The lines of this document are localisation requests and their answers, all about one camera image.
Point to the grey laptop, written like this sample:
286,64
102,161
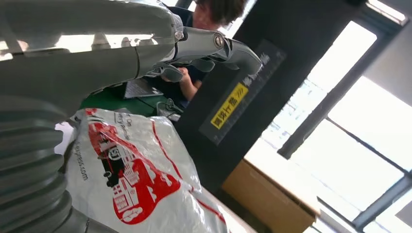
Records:
140,88

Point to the brown cardboard box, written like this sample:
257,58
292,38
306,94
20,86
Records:
267,205

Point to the grey courier bag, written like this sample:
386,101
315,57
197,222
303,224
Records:
145,193

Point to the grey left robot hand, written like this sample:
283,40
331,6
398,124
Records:
80,70

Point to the yellow column sticker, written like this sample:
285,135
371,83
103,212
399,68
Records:
229,106

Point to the dark window frame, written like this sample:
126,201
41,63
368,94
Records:
322,111

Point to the person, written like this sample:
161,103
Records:
222,9

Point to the black scanner column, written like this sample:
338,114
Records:
225,128

